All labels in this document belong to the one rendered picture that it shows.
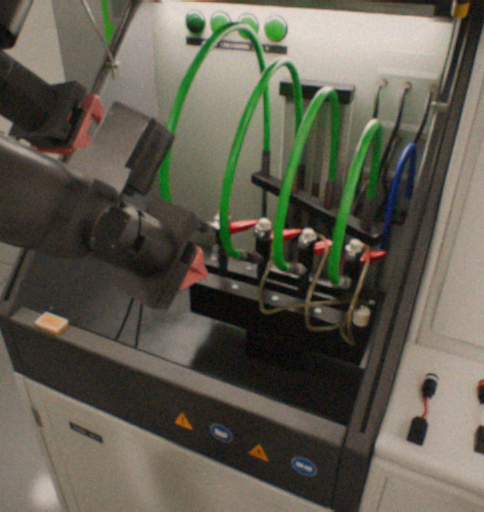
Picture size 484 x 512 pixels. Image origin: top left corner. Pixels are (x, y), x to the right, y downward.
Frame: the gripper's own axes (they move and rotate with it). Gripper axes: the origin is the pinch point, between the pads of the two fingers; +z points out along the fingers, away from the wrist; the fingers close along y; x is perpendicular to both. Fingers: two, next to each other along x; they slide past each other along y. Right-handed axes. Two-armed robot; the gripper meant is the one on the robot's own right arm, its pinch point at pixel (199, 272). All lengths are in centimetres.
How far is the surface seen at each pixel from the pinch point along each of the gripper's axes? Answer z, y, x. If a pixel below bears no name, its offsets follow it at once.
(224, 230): 10.6, 6.7, 7.1
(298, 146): 8.6, 20.8, 1.1
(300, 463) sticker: 28.1, -18.7, -11.9
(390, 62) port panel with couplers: 32, 50, 6
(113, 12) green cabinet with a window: 152, 130, 275
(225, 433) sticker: 25.8, -20.9, 0.1
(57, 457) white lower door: 41, -53, 42
